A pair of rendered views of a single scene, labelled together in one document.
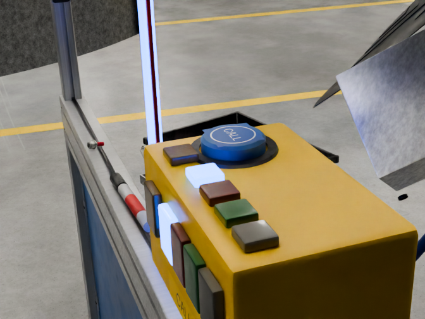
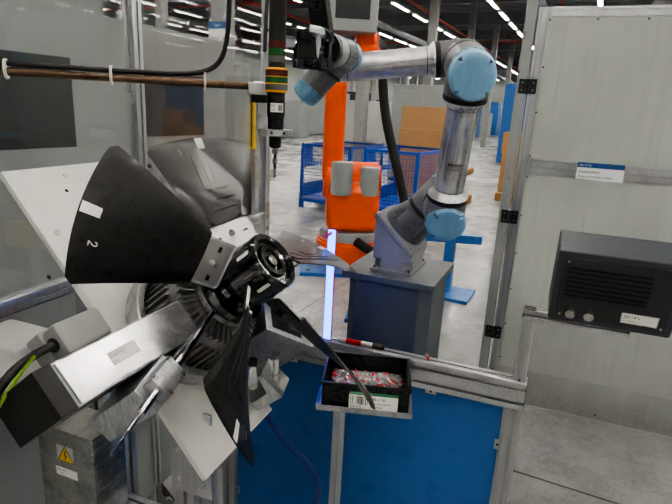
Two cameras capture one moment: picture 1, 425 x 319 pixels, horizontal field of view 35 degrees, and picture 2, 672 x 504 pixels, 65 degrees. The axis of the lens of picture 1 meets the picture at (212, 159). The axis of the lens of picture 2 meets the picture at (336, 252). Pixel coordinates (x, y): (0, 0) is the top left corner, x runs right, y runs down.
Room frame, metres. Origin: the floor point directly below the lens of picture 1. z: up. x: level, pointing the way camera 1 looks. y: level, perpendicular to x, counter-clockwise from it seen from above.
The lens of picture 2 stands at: (1.52, -1.02, 1.51)
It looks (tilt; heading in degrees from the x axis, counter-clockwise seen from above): 15 degrees down; 129
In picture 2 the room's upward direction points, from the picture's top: 3 degrees clockwise
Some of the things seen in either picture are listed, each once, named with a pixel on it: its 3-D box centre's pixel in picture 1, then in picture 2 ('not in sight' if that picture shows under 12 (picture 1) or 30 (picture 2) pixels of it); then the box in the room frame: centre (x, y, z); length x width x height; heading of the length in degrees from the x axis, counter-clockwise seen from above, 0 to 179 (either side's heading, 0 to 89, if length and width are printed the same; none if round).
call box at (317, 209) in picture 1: (262, 256); not in sight; (0.35, -0.03, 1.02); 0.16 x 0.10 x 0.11; 19
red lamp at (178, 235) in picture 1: (181, 254); not in sight; (0.32, 0.02, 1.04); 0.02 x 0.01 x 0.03; 19
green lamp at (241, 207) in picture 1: (236, 212); not in sight; (0.30, -0.01, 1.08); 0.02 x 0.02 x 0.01; 19
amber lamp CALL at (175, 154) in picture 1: (180, 154); not in sight; (0.38, 0.02, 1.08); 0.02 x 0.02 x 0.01; 19
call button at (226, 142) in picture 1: (233, 144); not in sight; (0.39, -0.01, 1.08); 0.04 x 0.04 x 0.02
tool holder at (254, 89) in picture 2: not in sight; (270, 109); (0.74, -0.28, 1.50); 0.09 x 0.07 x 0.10; 54
